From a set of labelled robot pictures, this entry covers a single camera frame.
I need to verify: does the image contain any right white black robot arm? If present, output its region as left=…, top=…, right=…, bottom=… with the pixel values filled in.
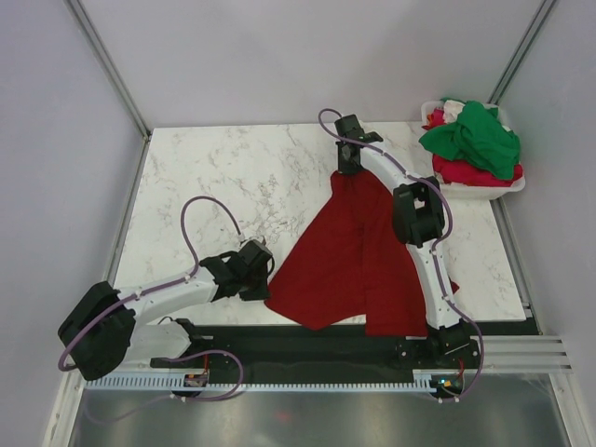
left=333, top=115, right=484, bottom=367

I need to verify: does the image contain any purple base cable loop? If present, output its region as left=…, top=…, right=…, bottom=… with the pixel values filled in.
left=83, top=351, right=247, bottom=425

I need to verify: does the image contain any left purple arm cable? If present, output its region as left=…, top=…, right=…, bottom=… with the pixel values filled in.
left=57, top=196, right=248, bottom=373

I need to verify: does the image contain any green t shirt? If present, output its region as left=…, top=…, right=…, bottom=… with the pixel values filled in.
left=419, top=101, right=521, bottom=180

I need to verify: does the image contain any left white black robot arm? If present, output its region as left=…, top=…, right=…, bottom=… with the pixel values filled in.
left=58, top=239, right=275, bottom=381

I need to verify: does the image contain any dark red t shirt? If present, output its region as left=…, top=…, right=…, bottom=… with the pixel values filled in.
left=263, top=168, right=461, bottom=338

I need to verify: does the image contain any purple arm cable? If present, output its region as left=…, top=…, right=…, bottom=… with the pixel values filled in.
left=57, top=196, right=248, bottom=373
left=318, top=109, right=485, bottom=404

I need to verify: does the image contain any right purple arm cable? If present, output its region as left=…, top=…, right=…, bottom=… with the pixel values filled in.
left=318, top=109, right=485, bottom=404

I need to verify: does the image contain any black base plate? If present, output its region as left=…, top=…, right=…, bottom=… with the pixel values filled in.
left=150, top=318, right=479, bottom=384

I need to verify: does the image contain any white slotted cable duct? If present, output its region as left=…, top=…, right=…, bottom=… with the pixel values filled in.
left=86, top=370, right=467, bottom=392

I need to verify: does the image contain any white pink garment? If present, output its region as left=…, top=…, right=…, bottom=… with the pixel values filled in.
left=421, top=99, right=466, bottom=130

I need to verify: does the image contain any white laundry basket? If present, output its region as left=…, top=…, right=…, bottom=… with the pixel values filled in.
left=421, top=101, right=526, bottom=200

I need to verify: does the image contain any aluminium frame post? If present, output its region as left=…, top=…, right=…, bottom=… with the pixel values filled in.
left=63, top=0, right=153, bottom=141
left=488, top=0, right=559, bottom=105

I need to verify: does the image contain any bright red t shirt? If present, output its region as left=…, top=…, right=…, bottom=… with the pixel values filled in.
left=432, top=155, right=523, bottom=187

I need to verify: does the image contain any left aluminium frame post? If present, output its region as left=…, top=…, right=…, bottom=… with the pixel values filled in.
left=63, top=0, right=153, bottom=141

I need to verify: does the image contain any right aluminium frame post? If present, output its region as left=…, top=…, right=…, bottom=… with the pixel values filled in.
left=488, top=0, right=559, bottom=105

